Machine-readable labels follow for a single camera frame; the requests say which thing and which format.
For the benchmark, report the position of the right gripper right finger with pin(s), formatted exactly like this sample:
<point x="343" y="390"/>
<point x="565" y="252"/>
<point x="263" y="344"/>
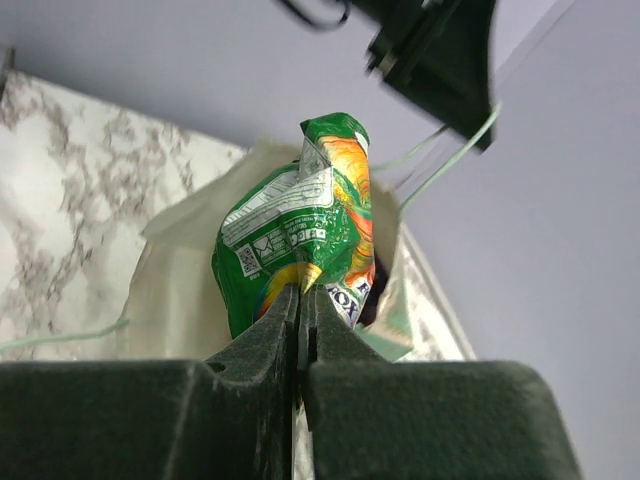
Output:
<point x="425" y="420"/>

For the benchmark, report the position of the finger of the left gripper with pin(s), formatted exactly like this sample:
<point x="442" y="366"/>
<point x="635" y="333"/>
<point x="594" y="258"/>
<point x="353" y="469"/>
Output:
<point x="453" y="78"/>

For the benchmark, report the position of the green orange Fox's candy bag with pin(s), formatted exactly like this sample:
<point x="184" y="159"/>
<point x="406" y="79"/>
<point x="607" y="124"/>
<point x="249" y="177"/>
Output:
<point x="308" y="222"/>

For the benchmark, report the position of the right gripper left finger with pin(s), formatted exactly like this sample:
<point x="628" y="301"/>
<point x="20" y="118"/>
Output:
<point x="228" y="417"/>

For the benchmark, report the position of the green paper gift bag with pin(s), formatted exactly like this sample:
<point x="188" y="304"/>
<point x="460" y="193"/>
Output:
<point x="175" y="309"/>

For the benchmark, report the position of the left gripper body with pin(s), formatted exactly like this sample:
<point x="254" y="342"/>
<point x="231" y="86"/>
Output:
<point x="410" y="50"/>

